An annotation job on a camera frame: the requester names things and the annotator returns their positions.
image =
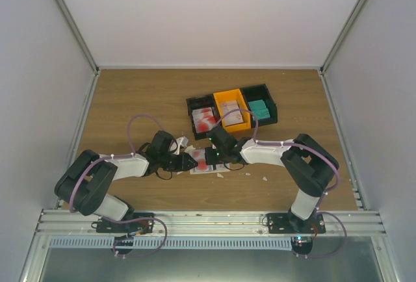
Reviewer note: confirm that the black bin with red cards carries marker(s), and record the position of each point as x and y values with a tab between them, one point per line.
194	103

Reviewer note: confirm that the black bin with teal cards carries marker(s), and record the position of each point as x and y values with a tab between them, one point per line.
260	91

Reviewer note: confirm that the yellow bin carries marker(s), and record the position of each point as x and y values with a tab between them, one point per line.
229	95

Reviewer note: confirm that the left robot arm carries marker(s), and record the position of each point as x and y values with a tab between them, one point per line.
85	184

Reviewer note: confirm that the teal card stack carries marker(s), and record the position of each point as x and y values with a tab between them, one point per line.
259	108

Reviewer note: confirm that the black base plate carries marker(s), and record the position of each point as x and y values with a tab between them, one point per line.
142	227
287	223

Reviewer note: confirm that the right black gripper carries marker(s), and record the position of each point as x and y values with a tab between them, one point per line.
210	160

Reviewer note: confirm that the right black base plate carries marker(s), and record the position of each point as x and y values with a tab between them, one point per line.
287	223

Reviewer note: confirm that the white patterned card stack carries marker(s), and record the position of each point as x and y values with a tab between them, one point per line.
231	110

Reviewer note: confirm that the beige card holder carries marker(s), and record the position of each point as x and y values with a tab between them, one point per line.
218	168

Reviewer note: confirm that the red white credit card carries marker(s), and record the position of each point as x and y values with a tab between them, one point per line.
199	155

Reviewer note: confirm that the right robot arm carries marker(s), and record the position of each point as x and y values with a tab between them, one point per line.
311	167

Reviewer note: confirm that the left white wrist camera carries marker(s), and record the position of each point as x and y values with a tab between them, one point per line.
182	142

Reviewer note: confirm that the red white card stack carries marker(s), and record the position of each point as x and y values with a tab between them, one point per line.
204	119

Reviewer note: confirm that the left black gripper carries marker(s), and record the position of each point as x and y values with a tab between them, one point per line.
184	162

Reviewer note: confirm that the grey slotted cable duct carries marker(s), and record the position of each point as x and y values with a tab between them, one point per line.
192	243

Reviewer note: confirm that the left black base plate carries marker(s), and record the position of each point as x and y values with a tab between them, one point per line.
142	227

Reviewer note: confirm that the aluminium front rail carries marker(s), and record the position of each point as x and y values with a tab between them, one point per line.
215	223

